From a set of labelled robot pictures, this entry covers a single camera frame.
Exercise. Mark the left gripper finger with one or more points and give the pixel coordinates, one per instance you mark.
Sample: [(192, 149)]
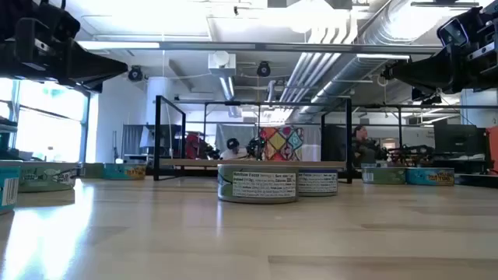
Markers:
[(97, 68), (91, 87)]

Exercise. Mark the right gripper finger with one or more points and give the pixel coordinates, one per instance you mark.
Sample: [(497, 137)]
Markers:
[(420, 72)]

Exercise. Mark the green tuna can gold lid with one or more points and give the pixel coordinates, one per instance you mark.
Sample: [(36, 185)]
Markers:
[(46, 177), (92, 171)]

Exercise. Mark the teal yellowfin tuna can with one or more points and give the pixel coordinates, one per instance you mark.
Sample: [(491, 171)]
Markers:
[(124, 172), (8, 186), (430, 177)]

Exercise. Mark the green tuna can silver lid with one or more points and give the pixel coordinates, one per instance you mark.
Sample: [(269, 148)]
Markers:
[(383, 176), (257, 184)]

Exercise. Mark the blue label tuna can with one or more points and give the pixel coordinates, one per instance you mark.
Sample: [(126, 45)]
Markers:
[(319, 183)]

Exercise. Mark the background black robot arm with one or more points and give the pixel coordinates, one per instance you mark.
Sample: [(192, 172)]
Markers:
[(408, 153)]

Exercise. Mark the ceiling strip light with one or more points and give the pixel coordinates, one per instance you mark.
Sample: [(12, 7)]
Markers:
[(383, 57)]

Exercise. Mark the large bright window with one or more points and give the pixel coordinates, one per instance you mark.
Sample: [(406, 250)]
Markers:
[(50, 128)]

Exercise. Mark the grey curtain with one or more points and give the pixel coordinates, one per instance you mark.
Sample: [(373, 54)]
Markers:
[(132, 140)]

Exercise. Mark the white round column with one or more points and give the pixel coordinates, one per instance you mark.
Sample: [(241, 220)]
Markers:
[(165, 97)]

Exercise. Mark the black background monitor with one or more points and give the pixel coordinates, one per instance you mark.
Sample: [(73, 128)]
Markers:
[(459, 140)]

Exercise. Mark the orange panel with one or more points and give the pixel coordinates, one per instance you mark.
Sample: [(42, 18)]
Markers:
[(493, 149)]

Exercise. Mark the person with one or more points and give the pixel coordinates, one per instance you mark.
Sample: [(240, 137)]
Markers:
[(233, 144), (362, 136)]

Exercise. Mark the white ceiling pipes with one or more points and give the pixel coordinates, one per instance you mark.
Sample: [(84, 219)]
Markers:
[(307, 70)]

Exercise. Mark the red bag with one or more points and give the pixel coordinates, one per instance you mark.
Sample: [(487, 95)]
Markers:
[(194, 145)]

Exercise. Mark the white ceiling box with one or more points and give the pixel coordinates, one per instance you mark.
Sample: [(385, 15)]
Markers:
[(221, 64)]

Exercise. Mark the silver overhead rig beam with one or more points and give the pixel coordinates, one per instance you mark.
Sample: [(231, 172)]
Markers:
[(233, 46)]

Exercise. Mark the colourful patchwork panel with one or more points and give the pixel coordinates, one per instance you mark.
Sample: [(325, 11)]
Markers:
[(282, 144)]

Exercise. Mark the black hanging camera rig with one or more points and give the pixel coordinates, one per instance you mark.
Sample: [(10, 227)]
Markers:
[(428, 97)]

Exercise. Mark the black hanging ceiling camera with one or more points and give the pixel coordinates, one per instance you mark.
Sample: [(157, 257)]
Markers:
[(135, 73), (264, 69)]

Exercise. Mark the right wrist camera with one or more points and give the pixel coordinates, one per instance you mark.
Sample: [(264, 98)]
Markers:
[(453, 33)]

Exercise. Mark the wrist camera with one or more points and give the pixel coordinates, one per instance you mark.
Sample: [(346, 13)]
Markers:
[(453, 33), (58, 21)]

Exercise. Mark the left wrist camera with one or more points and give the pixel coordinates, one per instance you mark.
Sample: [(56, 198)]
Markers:
[(58, 21)]

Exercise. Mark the silver ribbed ventilation duct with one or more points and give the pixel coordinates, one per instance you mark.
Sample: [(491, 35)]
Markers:
[(350, 75)]

